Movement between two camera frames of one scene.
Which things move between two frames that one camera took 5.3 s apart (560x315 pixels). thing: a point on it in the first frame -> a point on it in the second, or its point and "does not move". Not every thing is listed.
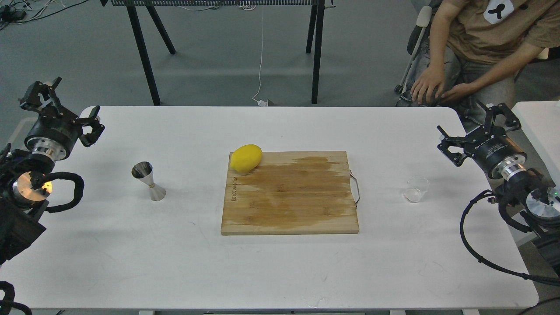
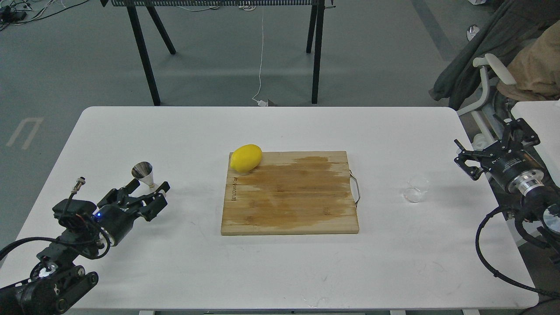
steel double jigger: (144, 171) does not move
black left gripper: (56, 131) -> (117, 222)
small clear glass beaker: (416, 187) does not move
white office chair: (417, 44) -> (488, 120)
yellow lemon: (246, 157) does not move
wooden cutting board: (291, 193) does not move
